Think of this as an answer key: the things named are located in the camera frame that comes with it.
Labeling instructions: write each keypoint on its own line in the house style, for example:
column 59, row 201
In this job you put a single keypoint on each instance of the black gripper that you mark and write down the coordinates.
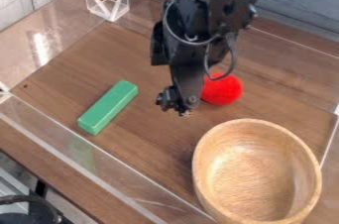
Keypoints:
column 196, row 46

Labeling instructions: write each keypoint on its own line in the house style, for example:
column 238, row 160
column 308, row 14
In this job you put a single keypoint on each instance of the green rectangular block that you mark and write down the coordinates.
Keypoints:
column 107, row 106

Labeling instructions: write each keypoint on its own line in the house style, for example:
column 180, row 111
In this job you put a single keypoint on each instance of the brown wooden bowl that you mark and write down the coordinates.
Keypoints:
column 256, row 175

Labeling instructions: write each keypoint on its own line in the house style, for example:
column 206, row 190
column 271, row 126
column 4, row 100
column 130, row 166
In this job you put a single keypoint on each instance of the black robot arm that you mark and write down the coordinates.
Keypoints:
column 236, row 12

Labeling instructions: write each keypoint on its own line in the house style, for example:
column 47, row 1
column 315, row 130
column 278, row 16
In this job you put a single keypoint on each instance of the red plush strawberry toy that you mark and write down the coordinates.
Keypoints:
column 222, row 92

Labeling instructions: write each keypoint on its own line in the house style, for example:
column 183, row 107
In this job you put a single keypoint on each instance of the clear acrylic corner bracket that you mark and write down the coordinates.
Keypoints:
column 108, row 9

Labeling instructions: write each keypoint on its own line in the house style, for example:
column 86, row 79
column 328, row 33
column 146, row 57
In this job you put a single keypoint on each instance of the clear acrylic front wall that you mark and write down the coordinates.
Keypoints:
column 108, row 189

